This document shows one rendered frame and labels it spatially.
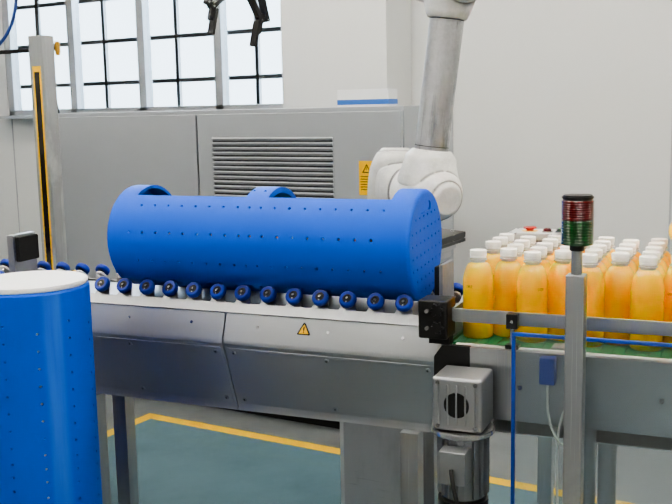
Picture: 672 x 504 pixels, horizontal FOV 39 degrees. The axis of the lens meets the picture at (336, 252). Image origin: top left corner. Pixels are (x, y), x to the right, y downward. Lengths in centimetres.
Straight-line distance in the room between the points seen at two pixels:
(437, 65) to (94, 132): 257
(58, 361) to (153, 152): 247
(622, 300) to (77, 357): 129
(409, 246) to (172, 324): 72
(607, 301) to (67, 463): 134
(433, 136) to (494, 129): 240
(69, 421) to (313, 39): 332
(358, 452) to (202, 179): 189
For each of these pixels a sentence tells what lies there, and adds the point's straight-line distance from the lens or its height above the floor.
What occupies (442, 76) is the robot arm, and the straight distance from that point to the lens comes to 278.
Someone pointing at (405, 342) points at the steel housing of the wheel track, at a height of 87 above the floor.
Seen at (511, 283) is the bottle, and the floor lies 103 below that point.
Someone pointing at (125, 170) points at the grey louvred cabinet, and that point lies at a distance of 486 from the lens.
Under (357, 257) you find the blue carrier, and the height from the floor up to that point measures 108.
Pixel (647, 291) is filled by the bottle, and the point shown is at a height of 103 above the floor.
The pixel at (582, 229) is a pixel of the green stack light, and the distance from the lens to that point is 193.
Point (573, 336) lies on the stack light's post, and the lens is 198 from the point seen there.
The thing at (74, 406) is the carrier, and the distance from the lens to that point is 244.
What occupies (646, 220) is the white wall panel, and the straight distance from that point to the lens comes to 497.
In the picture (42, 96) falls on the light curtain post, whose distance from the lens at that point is 337.
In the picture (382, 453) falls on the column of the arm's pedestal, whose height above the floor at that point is 37.
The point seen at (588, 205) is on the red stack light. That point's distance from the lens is 193.
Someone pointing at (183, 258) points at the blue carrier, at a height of 105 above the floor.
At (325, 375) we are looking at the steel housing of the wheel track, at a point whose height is 76.
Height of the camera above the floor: 144
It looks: 8 degrees down
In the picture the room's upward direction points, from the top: 1 degrees counter-clockwise
